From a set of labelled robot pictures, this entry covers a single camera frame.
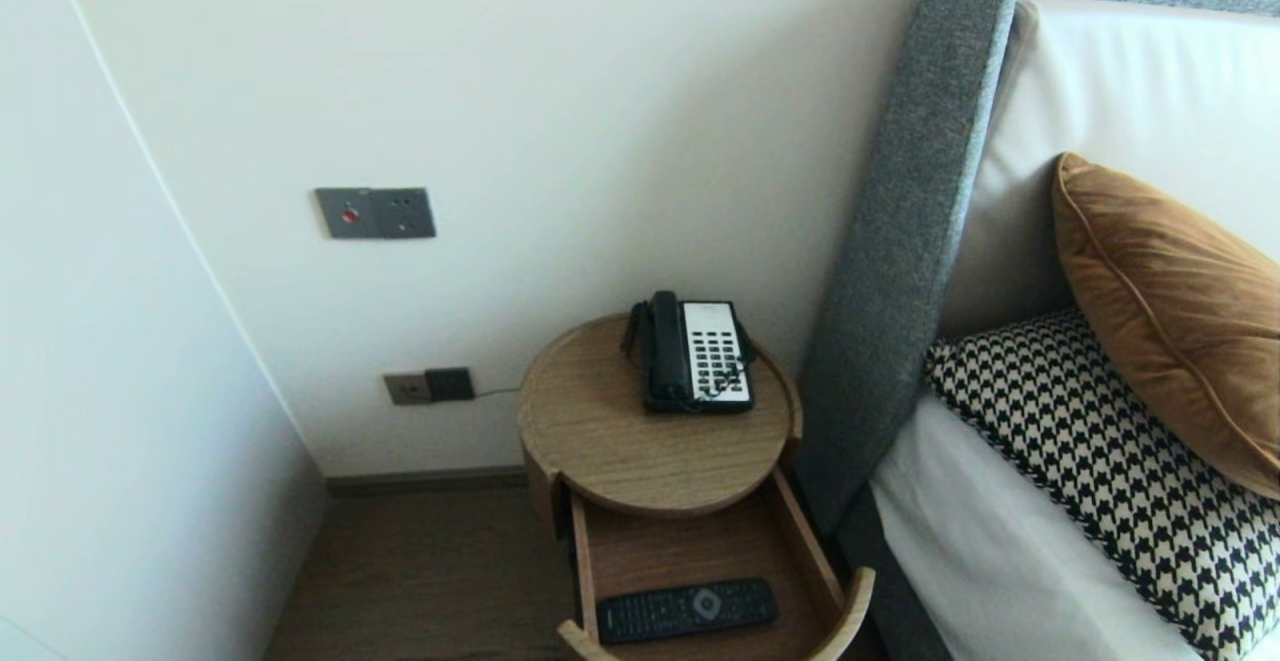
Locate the black TV remote control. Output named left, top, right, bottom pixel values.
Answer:
left=596, top=578, right=779, bottom=645

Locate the black telephone handset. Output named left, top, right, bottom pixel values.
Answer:
left=645, top=290, right=697, bottom=404

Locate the black white desk telephone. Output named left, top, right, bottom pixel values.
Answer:
left=640, top=293, right=757, bottom=414

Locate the round wooden nightstand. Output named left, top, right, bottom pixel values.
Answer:
left=517, top=311, right=804, bottom=542

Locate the black plug adapter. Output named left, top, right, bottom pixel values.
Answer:
left=425, top=367, right=475, bottom=402

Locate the grey upholstered headboard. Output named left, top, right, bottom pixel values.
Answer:
left=795, top=0, right=1280, bottom=537

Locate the white bed sheet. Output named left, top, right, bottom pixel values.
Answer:
left=868, top=391, right=1181, bottom=661

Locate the black white houndstooth pillow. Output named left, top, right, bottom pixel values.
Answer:
left=925, top=309, right=1280, bottom=661

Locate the brown velvet cushion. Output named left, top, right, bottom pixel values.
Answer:
left=1051, top=152, right=1280, bottom=500

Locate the black curly telephone cord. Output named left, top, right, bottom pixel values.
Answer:
left=620, top=301, right=758, bottom=404

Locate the grey wall socket plate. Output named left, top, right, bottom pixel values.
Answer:
left=370, top=187, right=437, bottom=239

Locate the grey wall plate red button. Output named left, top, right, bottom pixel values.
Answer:
left=315, top=188, right=374, bottom=240

